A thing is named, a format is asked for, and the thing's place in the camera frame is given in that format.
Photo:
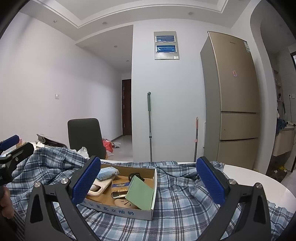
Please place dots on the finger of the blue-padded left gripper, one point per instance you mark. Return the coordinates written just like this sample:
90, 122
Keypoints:
9, 142
19, 154

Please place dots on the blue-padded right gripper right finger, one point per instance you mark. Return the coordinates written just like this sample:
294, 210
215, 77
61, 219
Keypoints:
253, 222

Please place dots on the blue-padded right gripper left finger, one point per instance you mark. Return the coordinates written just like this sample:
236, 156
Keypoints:
42, 222

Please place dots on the beige floral phone case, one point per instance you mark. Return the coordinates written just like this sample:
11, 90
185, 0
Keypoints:
99, 186

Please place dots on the blue tissue pack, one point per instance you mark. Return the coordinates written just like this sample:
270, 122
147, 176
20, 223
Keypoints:
106, 173

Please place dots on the yellow blue cigarette pack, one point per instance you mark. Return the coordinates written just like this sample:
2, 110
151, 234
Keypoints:
119, 188

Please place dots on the green leather wallet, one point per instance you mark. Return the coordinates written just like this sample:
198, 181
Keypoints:
140, 194

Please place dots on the left hand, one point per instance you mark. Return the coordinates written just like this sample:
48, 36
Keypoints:
6, 204

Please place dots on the grey striped cloth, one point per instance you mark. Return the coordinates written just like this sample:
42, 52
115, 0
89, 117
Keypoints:
18, 225

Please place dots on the blue plaid shirt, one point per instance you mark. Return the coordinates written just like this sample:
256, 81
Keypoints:
182, 209

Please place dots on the black office chair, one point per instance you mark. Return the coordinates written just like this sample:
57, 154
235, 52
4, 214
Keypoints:
86, 132

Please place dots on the beige counter cabinet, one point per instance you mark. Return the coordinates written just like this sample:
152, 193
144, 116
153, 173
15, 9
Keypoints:
284, 141

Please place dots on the open cardboard box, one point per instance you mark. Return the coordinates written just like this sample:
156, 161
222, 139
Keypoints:
105, 203

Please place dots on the red plastic bag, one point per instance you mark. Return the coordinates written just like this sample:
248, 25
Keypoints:
108, 145

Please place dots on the gold three-door refrigerator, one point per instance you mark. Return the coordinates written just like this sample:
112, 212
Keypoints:
232, 124

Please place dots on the dark brown door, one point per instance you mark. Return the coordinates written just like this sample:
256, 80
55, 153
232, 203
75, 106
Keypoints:
127, 107

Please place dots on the grey electrical panel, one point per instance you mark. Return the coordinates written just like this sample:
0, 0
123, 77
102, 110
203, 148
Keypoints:
166, 45

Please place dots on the pink handled broom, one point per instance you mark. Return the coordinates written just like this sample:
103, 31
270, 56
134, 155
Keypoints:
196, 139

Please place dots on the white wall outlet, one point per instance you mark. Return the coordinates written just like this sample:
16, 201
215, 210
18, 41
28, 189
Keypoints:
291, 96

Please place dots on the green handled mop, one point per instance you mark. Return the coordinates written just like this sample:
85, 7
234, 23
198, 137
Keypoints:
150, 126

